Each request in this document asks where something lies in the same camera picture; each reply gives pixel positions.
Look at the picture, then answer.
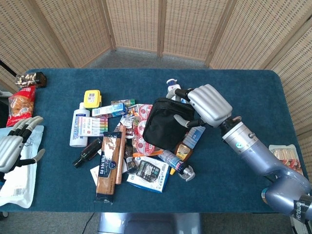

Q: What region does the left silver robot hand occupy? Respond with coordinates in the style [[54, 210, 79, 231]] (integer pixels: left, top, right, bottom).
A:
[[0, 116, 46, 174]]

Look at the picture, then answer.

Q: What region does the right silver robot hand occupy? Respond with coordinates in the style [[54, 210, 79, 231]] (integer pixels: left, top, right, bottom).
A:
[[166, 84, 234, 129]]

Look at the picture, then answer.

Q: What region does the black zip pouch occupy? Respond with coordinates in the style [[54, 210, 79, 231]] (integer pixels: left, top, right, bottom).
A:
[[142, 97, 195, 151]]

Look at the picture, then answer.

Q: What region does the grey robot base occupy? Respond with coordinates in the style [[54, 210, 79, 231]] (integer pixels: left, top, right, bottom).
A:
[[97, 212, 203, 234]]

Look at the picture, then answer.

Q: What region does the white plastic bag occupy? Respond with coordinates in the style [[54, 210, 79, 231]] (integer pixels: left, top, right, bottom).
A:
[[0, 125, 44, 209]]

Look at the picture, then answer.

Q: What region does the red snack bag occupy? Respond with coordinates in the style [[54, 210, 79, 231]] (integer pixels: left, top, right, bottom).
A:
[[6, 85, 37, 127]]

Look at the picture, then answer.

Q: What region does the white bottle blue label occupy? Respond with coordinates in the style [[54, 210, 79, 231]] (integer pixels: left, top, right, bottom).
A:
[[166, 78, 182, 100]]

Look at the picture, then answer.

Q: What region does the amber honey bottle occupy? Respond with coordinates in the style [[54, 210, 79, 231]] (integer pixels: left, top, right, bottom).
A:
[[174, 142, 194, 162]]

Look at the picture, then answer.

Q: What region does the dark bottle silver pump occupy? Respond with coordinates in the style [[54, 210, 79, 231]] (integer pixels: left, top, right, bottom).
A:
[[158, 150, 195, 182]]

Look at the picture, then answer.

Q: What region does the large white lotion bottle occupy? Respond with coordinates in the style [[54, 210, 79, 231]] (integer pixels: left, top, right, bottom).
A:
[[69, 102, 91, 148]]

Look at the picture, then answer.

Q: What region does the red white yogurt cup pack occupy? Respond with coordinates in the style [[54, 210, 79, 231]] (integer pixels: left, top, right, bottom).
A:
[[133, 103, 159, 154]]

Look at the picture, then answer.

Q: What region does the colourful snack packet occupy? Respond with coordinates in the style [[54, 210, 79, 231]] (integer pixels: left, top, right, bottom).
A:
[[126, 104, 140, 117]]

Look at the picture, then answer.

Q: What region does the dark olive oil bottle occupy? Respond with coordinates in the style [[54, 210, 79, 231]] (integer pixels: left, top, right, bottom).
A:
[[72, 138, 103, 169]]

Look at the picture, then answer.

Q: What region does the orange flat packet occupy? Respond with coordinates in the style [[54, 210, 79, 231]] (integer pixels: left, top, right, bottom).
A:
[[133, 148, 164, 157]]

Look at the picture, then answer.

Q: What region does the flat white box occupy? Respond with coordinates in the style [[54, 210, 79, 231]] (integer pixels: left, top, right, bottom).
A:
[[89, 165, 100, 183]]

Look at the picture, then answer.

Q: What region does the colour highlighter marker pack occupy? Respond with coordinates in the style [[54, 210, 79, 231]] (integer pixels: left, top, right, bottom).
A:
[[78, 116, 109, 137]]

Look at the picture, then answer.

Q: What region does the brown white sachet packet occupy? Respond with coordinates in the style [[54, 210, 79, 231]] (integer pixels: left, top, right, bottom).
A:
[[119, 116, 135, 139]]

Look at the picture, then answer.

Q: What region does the small green box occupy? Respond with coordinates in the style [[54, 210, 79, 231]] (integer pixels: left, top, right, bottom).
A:
[[111, 98, 136, 107]]

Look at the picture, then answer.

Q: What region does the clear pack of sausages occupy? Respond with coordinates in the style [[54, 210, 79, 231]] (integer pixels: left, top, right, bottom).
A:
[[269, 144, 304, 176]]

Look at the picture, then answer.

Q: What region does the blue white calculator box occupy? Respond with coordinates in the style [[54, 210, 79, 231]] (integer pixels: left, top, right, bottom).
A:
[[126, 156, 170, 193]]

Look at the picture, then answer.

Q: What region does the yellow green lidded container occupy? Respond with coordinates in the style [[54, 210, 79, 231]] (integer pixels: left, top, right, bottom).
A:
[[83, 89, 102, 109]]

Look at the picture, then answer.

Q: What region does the black top pepper grinder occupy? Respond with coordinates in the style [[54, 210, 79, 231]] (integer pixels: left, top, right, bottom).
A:
[[123, 143, 138, 174]]

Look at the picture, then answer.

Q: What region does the La Sicilia spaghetti pack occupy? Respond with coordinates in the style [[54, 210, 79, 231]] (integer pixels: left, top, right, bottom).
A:
[[94, 131, 122, 205]]

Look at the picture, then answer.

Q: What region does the long blue white carton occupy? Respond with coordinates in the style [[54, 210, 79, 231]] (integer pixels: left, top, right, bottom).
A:
[[91, 102, 128, 117]]

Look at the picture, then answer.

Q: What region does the woven folding screen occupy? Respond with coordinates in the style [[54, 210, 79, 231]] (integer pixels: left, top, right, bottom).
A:
[[0, 0, 312, 171]]

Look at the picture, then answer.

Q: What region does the black floor cable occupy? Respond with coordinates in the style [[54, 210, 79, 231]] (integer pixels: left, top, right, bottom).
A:
[[82, 212, 96, 234]]

